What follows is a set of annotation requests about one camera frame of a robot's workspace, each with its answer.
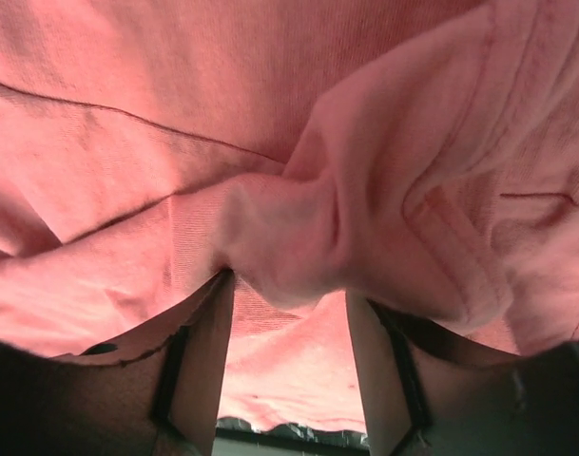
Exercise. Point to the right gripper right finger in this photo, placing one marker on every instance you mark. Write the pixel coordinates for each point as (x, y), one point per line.
(428, 391)

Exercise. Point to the pink t shirt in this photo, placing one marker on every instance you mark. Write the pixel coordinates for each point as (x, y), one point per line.
(423, 153)

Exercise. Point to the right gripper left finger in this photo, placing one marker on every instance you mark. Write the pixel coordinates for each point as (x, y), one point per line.
(154, 390)

